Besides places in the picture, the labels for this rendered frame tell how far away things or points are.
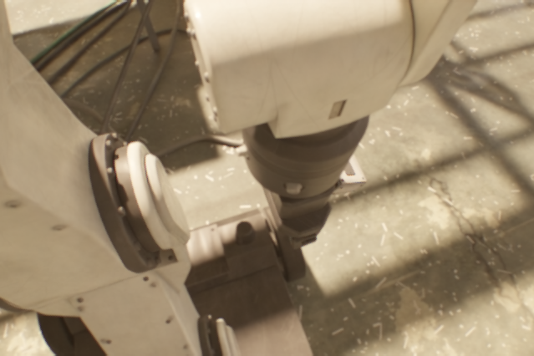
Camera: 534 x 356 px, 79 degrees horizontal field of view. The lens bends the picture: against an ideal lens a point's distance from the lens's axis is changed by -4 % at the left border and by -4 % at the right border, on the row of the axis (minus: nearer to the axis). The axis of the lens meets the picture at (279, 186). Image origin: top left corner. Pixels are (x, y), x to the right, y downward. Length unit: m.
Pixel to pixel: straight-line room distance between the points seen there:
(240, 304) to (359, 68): 0.65
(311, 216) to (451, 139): 1.03
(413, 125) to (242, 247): 0.81
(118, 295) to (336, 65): 0.37
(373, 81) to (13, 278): 0.29
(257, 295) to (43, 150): 0.58
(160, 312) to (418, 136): 1.04
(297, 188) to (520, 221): 1.04
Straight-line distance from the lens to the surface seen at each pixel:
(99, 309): 0.46
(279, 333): 0.74
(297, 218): 0.32
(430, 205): 1.13
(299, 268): 0.80
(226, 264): 0.76
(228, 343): 0.59
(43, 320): 0.87
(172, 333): 0.49
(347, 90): 0.17
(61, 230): 0.26
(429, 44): 0.18
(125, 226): 0.31
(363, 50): 0.17
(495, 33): 1.94
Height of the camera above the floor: 0.90
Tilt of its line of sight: 58 degrees down
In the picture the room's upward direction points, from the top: 1 degrees counter-clockwise
